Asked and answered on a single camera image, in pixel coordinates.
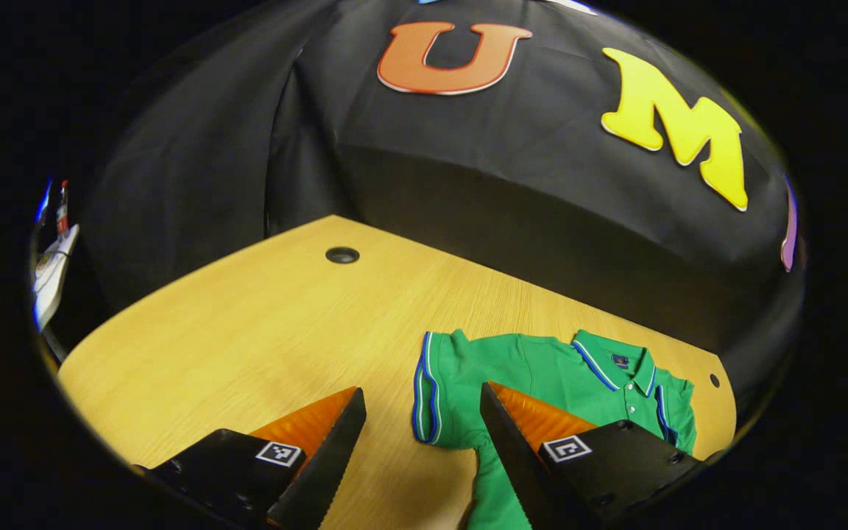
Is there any black backdrop cloth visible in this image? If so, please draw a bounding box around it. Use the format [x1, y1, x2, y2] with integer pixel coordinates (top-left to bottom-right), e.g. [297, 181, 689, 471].
[82, 0, 808, 413]

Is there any white side table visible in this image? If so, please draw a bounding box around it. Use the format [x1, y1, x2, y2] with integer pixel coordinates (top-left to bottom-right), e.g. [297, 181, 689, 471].
[32, 225, 80, 332]

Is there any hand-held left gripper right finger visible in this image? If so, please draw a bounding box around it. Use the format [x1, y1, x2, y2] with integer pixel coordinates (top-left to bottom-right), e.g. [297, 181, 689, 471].
[478, 381, 708, 530]

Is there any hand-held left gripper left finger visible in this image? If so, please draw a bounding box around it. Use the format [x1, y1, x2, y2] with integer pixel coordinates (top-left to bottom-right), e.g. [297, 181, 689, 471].
[133, 386, 367, 530]

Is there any green T-shirt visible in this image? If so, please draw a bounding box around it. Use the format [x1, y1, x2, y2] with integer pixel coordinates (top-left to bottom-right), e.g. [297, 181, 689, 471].
[412, 329, 697, 530]

